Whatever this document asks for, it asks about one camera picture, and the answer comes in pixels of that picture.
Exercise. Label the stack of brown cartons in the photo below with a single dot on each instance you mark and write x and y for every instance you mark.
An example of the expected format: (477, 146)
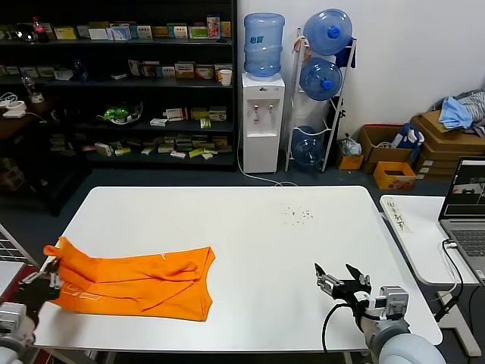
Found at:
(439, 151)

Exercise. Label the cream white box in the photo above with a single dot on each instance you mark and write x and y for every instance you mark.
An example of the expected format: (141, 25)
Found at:
(103, 149)

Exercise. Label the cola bottle red cap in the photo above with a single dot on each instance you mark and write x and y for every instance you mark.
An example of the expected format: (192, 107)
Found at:
(39, 32)

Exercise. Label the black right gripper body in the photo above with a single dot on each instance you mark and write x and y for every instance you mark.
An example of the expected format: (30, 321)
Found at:
(350, 294)

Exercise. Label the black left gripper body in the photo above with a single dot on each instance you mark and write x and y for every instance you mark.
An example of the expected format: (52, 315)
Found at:
(36, 295)

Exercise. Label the small bright green box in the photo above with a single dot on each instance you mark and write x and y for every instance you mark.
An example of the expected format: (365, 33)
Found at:
(205, 123)

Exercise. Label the blue white bag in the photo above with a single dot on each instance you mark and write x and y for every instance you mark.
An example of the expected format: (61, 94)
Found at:
(409, 136)

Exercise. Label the flat white red box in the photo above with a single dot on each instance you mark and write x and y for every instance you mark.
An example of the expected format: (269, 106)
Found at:
(178, 154)

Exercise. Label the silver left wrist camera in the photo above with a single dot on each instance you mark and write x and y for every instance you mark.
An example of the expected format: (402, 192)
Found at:
(11, 316)

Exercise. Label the white water dispenser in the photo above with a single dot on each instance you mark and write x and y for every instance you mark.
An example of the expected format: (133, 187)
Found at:
(261, 151)

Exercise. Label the blue plastic bottle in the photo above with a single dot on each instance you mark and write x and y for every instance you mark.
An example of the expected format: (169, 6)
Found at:
(79, 70)

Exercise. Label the orange t-shirt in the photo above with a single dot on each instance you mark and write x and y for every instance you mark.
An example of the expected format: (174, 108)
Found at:
(144, 284)

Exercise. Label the white side table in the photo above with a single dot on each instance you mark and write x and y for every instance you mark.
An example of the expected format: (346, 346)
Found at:
(420, 242)

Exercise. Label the yellow green medicine box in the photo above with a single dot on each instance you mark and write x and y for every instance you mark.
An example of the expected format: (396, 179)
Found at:
(204, 72)

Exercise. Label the pale yellow white box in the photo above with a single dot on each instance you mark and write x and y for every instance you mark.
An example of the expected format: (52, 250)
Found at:
(65, 33)

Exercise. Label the red white medicine box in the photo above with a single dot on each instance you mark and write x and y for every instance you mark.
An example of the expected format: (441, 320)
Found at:
(175, 114)

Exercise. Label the grey laptop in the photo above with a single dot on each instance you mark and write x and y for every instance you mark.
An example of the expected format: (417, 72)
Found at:
(466, 235)

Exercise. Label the pile of blue clothes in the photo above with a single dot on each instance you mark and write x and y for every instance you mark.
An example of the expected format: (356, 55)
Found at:
(458, 112)

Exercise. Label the labelled blue water jug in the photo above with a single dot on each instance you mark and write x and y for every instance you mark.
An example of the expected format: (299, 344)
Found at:
(264, 45)

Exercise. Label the bowl of green fruit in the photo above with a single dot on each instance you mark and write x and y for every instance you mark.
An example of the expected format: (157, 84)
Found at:
(119, 113)

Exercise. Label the orange cardboard box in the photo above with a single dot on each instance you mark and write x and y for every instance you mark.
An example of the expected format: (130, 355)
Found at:
(394, 182)

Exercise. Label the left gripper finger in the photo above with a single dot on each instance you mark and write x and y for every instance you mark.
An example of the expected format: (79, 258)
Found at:
(55, 275)
(32, 278)

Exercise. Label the white charger device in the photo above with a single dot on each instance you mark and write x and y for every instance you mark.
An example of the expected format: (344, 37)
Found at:
(14, 110)

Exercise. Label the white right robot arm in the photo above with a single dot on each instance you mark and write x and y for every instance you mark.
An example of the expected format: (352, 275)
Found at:
(401, 341)

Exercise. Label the white paper cup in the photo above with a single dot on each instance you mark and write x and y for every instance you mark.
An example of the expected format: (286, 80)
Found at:
(226, 77)

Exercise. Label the clear glass bowl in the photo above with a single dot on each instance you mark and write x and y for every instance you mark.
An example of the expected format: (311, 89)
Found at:
(23, 33)

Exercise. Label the tall white red box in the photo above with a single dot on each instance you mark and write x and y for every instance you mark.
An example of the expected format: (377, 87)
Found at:
(132, 68)

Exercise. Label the tall colourful box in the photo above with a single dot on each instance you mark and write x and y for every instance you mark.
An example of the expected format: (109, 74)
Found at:
(213, 26)

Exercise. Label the brown wooden desk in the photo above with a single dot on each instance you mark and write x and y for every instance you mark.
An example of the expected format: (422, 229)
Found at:
(22, 127)

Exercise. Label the handwritten paper label strip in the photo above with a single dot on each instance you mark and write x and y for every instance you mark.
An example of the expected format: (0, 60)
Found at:
(398, 218)

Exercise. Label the white blue box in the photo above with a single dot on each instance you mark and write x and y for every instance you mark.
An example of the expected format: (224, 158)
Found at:
(119, 33)

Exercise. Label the flat bright green box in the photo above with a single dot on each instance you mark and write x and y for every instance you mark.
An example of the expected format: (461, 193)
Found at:
(196, 153)

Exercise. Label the open brown cardboard box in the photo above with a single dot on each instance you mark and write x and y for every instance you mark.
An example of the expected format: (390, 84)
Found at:
(379, 148)

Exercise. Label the black shelving unit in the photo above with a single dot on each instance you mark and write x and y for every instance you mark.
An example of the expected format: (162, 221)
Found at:
(113, 93)

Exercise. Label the wide green white box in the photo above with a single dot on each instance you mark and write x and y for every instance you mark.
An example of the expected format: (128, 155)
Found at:
(198, 32)

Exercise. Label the small yellow cardboard box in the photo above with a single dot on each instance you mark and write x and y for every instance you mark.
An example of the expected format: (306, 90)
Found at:
(350, 162)

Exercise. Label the colourful medicine box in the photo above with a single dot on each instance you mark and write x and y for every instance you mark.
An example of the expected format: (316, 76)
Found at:
(148, 71)

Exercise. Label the red cabinet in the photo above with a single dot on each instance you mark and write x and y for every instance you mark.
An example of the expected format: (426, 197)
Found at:
(11, 278)

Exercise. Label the beige hanging cloth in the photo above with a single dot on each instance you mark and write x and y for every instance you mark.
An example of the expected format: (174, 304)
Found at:
(299, 47)

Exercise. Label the crumpled plastic bag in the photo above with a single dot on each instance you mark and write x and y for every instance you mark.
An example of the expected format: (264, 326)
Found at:
(349, 146)

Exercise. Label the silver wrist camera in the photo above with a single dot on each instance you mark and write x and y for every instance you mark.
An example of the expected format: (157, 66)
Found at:
(11, 316)
(394, 301)

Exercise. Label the white metal jug rack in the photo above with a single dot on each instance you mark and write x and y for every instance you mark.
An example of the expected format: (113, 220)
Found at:
(333, 125)

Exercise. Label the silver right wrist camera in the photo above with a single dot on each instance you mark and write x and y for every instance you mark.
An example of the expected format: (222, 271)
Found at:
(394, 301)

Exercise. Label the plain white box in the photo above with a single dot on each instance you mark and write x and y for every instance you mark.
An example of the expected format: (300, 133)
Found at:
(97, 34)

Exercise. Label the yellow white medicine box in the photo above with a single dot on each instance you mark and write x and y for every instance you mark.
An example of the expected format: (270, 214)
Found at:
(185, 71)

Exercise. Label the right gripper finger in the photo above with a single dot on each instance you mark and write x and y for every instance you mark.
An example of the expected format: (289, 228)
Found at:
(362, 281)
(326, 281)

